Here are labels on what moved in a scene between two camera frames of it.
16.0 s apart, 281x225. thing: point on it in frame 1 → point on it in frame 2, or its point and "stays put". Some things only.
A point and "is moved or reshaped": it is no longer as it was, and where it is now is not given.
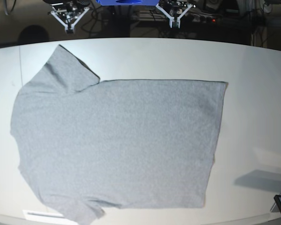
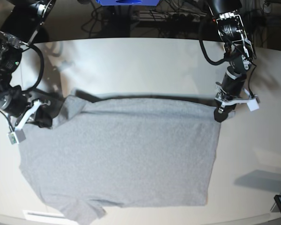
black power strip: [201, 18] → [181, 18]
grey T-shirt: [84, 141] is moved or reshaped
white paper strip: [30, 214] stays put
